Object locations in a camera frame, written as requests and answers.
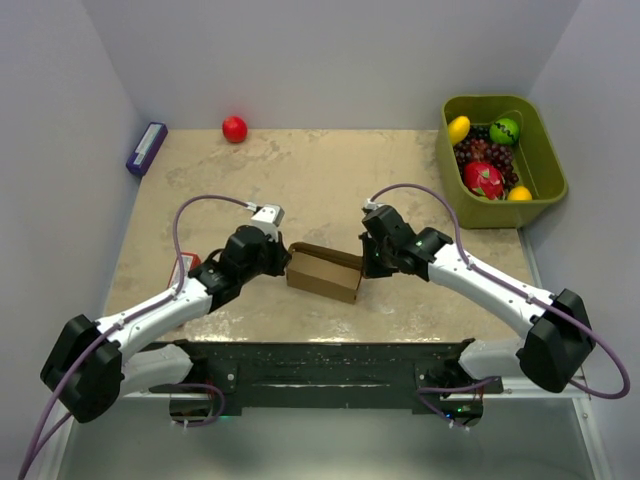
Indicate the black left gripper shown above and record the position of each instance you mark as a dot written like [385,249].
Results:
[281,257]

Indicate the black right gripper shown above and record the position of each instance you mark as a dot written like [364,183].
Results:
[370,270]

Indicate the brown cardboard box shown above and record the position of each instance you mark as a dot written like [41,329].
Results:
[323,271]

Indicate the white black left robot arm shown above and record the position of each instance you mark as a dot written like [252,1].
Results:
[84,369]

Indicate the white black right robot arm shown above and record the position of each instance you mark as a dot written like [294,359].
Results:
[549,346]

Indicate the red rectangular box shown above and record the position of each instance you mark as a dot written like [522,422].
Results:
[189,261]

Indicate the purple rectangular box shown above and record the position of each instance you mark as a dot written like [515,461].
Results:
[148,146]

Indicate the red dragon fruit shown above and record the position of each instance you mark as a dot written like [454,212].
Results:
[484,180]

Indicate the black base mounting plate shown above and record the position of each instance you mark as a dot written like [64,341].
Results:
[236,376]

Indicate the red tomato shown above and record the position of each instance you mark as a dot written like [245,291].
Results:
[234,129]

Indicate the dark red grapes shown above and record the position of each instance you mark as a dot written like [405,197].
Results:
[477,146]

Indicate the yellow lemon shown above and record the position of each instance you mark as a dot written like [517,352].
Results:
[458,129]

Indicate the small orange fruit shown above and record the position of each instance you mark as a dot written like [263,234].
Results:
[519,193]

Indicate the green striped toy ball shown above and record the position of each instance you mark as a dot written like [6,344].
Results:
[504,131]

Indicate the green plastic bin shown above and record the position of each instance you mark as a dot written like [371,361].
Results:
[536,163]

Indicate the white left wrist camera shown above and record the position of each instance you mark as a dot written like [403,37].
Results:
[267,219]

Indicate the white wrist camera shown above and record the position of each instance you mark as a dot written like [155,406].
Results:
[370,205]
[267,219]

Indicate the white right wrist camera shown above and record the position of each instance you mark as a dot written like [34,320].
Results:
[370,205]

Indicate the aluminium rail frame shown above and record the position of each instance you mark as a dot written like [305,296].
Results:
[95,362]

